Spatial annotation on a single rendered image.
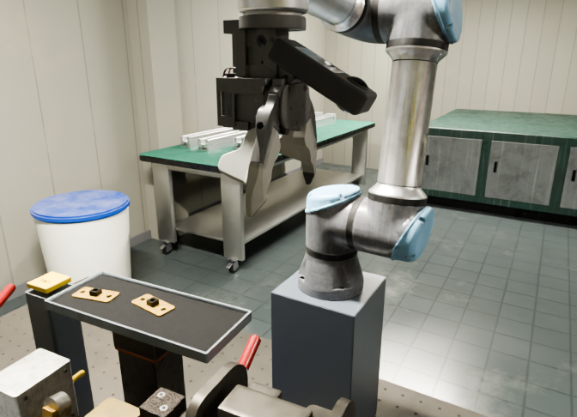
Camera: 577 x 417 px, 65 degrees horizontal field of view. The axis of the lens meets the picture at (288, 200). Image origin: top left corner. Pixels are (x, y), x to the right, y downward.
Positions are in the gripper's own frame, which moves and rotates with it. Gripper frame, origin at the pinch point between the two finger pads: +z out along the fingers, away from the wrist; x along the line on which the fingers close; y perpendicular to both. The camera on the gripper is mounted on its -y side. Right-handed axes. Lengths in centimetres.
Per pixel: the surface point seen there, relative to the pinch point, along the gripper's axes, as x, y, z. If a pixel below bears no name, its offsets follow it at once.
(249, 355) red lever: -8.3, 10.7, 29.9
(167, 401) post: 2.3, 19.0, 34.0
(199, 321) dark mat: -10.3, 22.0, 27.9
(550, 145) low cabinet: -457, -56, 59
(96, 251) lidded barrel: -134, 196, 97
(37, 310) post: -6, 59, 33
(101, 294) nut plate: -9, 44, 28
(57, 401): 10.1, 33.2, 33.5
